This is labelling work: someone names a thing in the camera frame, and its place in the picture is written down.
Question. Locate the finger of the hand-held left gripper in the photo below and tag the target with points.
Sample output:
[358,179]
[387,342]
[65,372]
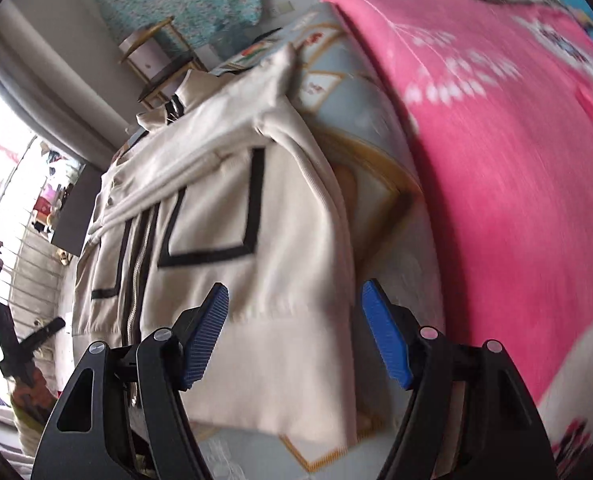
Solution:
[46,332]

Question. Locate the beige slipper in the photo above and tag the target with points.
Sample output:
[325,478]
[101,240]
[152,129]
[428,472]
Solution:
[65,258]

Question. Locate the wooden chair with dark seat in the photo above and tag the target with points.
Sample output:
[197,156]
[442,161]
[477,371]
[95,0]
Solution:
[161,67]

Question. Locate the grey curtain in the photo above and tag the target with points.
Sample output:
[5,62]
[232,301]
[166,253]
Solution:
[51,85]

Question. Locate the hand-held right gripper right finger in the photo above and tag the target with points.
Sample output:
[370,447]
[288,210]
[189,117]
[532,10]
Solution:
[384,330]

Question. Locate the metal window railing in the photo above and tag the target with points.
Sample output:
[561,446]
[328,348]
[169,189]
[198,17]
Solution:
[31,280]

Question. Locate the cream jacket with black stripes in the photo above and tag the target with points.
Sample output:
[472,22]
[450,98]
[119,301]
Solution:
[276,210]

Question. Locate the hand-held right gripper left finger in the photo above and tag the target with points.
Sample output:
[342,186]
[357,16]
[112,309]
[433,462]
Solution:
[204,340]

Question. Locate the person's left forearm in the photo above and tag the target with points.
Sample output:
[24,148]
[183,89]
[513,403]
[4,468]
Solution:
[26,420]

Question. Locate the pink flower print blanket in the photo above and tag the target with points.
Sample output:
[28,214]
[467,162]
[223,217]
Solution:
[501,185]

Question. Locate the red box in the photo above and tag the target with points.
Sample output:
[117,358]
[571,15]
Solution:
[42,205]

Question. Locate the black cabinet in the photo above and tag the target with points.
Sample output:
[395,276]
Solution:
[76,210]

